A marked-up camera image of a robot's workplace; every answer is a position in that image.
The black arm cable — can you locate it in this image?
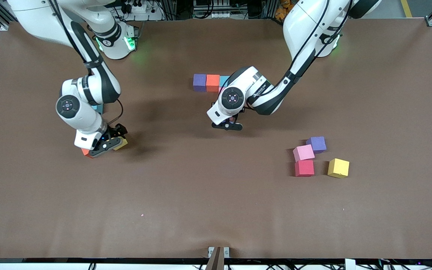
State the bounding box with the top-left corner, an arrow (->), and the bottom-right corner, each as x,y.
51,0 -> 124,128
289,0 -> 331,77

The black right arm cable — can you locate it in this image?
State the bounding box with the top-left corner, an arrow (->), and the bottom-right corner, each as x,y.
51,0 -> 124,128

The metal bracket with brown post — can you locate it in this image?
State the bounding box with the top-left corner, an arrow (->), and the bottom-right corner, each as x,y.
208,246 -> 230,270

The white slotted device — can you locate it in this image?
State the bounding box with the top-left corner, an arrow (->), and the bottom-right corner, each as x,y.
193,0 -> 239,18

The orange packets pile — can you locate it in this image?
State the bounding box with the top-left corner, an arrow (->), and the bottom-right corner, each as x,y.
275,0 -> 293,19

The dented violet blue foam cube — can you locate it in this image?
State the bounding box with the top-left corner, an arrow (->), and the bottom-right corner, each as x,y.
193,73 -> 207,92

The white power strip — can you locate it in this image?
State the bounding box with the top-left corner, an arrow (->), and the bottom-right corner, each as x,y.
120,0 -> 164,21

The brown table mat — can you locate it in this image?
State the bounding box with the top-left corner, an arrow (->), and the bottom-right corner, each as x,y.
0,19 -> 432,259

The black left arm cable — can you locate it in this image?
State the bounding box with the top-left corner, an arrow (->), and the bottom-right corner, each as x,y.
289,0 -> 331,77

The deep pink foam cube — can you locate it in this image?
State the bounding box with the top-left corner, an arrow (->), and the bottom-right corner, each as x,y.
295,160 -> 315,177

